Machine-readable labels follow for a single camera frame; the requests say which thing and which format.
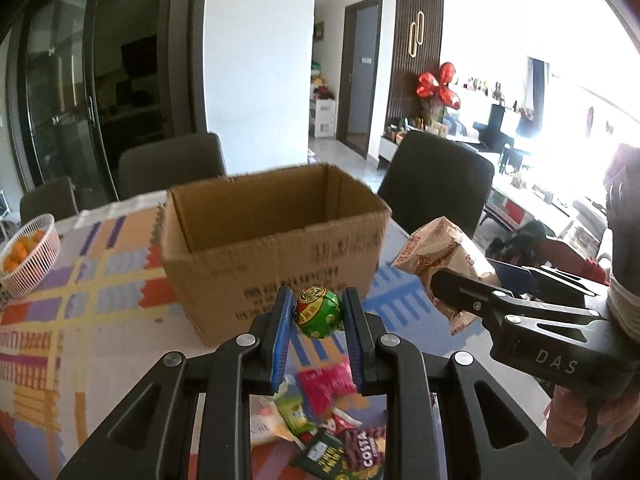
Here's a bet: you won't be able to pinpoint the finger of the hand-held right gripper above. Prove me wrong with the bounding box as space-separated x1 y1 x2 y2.
431 269 511 333
490 259 608 311

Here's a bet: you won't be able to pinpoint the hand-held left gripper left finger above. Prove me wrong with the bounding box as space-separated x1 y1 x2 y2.
57 287 296 480

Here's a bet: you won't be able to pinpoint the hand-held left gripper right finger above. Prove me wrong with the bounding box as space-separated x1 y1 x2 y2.
341 287 581 480

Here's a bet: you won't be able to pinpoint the green foil ball candy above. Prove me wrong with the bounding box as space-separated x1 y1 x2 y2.
294 287 343 338

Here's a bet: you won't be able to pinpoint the beige snack packet red print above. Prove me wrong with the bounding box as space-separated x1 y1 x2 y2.
390 216 498 336

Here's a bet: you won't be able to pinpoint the brown cardboard box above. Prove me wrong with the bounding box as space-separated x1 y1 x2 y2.
159 162 393 348

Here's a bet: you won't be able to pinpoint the person's right hand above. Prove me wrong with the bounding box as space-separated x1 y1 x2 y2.
546 391 640 461

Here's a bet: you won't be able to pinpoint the pink snack packet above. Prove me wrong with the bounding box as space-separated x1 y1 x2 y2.
295 360 358 418

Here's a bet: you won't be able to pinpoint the light green snack packet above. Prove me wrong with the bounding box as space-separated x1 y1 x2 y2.
272 392 313 433

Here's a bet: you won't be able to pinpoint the small red and white packet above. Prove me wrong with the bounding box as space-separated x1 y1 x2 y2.
327 407 361 436

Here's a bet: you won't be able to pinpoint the white and yellow snack packet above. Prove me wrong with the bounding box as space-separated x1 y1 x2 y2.
250 395 306 448

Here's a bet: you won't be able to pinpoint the purple coffee snack packet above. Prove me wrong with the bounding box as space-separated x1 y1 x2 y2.
342 425 388 480

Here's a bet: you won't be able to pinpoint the black dining chair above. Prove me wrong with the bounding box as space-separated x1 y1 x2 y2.
377 131 496 251

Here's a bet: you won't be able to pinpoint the dark green snack packet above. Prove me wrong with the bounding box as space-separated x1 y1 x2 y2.
290 430 351 480

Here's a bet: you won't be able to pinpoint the colourful printed tablecloth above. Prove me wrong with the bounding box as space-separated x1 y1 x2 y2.
0 190 551 480

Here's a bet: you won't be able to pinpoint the red foil balloons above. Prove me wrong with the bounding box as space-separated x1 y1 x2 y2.
416 61 463 111

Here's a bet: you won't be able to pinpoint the grey dining chair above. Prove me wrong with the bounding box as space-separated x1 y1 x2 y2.
20 176 81 223
118 132 228 201

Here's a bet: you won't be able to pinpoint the white carton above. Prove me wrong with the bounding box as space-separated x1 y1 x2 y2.
315 97 338 138

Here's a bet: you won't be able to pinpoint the dark framed door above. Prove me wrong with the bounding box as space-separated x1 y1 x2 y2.
336 0 385 158

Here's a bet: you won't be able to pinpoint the white plastic basket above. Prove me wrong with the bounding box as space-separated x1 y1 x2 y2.
0 213 62 298

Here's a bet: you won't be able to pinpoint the pile of oranges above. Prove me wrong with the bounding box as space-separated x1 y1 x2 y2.
2 230 46 273

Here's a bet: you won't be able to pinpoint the dark wooden slat panel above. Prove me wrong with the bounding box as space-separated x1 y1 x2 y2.
385 0 446 136

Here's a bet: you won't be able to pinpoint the black framed glass sliding door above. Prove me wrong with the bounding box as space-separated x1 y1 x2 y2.
7 0 211 201

